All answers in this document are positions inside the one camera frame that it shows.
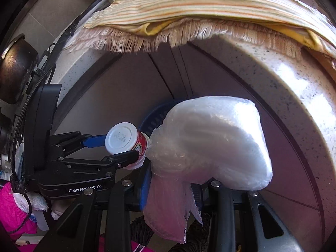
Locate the red white yogurt cup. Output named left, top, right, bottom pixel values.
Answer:
left=105, top=122, right=150, bottom=170

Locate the blue plastic trash basket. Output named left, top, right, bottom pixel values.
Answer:
left=139, top=100, right=181, bottom=137

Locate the gloved left hand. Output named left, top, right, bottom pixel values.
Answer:
left=13, top=192, right=69, bottom=220

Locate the black wok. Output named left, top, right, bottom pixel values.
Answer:
left=0, top=34, right=38, bottom=105

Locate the striped table cloth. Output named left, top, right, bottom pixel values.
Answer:
left=73, top=0, right=335, bottom=58

